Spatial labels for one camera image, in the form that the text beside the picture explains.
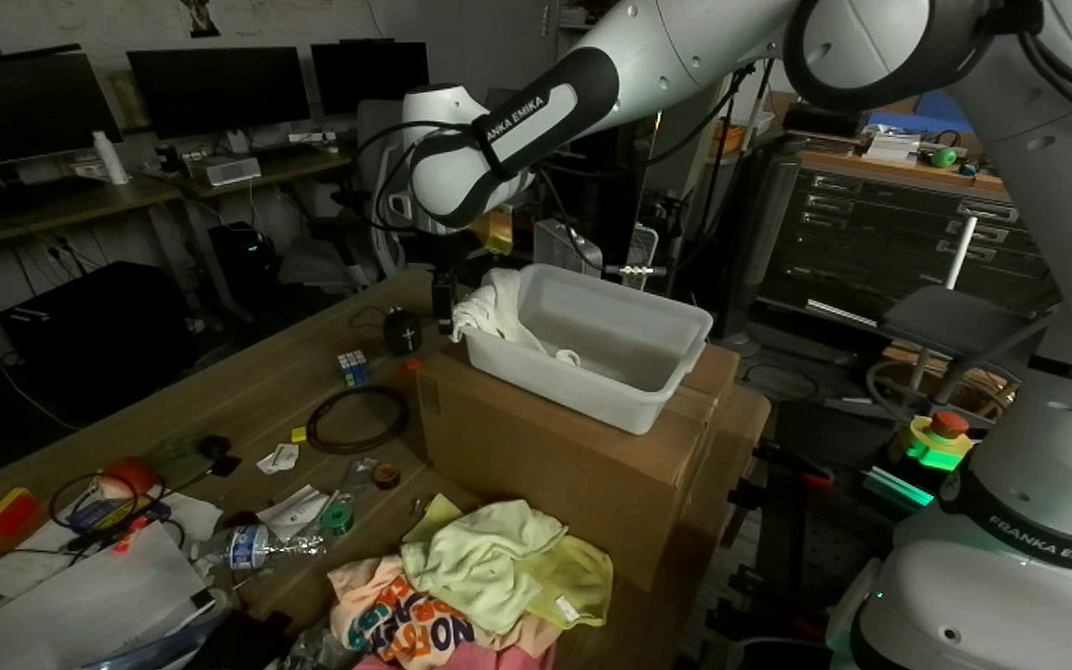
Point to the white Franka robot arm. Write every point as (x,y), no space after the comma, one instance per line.
(1032,597)

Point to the black computer mouse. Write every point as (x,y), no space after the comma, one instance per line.
(398,328)

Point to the small yellow piece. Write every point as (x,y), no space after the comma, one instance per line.
(300,437)

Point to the white plastic bin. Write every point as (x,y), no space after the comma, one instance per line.
(613,372)

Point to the black equipment case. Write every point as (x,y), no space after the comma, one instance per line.
(93,337)

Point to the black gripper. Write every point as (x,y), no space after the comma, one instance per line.
(466,265)

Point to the black computer monitor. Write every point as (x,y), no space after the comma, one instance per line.
(16,112)
(368,76)
(220,90)

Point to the wooden office desk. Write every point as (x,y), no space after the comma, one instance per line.
(286,173)
(38,215)

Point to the green tape roll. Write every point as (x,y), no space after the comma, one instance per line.
(939,159)

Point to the small wall poster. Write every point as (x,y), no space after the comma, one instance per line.
(199,16)

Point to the white paper sheet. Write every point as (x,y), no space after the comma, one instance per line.
(75,609)

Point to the brown cardboard box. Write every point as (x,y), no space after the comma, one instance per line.
(558,469)

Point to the small black object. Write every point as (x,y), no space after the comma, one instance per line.
(218,457)

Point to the red round cap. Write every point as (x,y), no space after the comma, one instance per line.
(131,479)

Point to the small white device box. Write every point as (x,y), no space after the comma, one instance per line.
(232,173)

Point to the orange printed cloth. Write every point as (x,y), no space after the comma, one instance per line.
(398,617)

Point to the bright yellow cloth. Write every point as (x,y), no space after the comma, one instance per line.
(578,583)

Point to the green lit device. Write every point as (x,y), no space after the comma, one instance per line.
(897,489)

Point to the white plastic bottle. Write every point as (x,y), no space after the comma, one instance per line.
(110,160)

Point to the white plastic packet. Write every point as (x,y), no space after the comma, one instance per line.
(294,513)

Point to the clear plastic container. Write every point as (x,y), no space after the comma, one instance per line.
(641,253)
(567,248)

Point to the small orange object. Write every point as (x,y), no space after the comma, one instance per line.
(412,366)

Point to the black tool cabinet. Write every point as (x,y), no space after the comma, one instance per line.
(893,237)

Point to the grey office chair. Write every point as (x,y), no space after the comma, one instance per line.
(373,131)

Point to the white paper scrap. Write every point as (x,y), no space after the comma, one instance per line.
(276,458)

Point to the small brown round object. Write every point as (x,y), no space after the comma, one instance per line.
(388,475)

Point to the clear plastic water bottle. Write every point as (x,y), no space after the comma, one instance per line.
(251,545)

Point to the red yellow block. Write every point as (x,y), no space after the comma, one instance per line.
(12,515)

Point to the grey stool seat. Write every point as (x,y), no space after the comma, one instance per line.
(956,323)

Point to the small rubik's cube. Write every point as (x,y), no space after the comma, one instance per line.
(353,366)

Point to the red emergency stop button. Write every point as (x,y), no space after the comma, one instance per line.
(939,439)

